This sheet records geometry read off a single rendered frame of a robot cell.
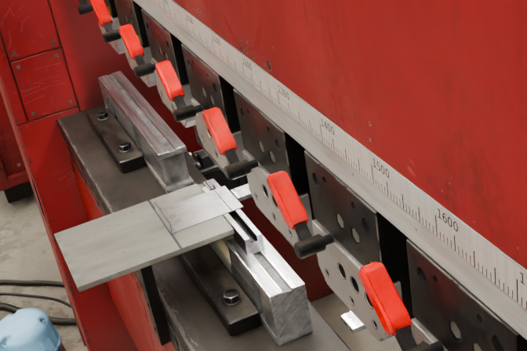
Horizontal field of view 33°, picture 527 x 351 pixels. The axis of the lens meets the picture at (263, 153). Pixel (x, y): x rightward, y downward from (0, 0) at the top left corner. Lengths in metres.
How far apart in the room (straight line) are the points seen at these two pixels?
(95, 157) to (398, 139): 1.39
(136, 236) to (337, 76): 0.76
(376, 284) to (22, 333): 0.56
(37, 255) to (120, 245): 2.00
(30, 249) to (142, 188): 1.67
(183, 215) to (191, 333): 0.20
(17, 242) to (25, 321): 2.37
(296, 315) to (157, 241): 0.26
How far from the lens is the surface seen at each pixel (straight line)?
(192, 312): 1.49
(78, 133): 2.18
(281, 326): 1.36
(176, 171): 1.82
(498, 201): 0.62
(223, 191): 1.54
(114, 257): 1.44
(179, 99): 1.26
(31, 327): 1.20
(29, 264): 3.42
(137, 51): 1.44
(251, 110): 1.04
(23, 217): 3.73
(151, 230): 1.48
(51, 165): 2.34
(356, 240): 0.87
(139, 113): 1.98
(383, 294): 0.77
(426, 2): 0.62
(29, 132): 2.30
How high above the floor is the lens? 1.78
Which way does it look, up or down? 28 degrees down
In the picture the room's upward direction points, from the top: 10 degrees counter-clockwise
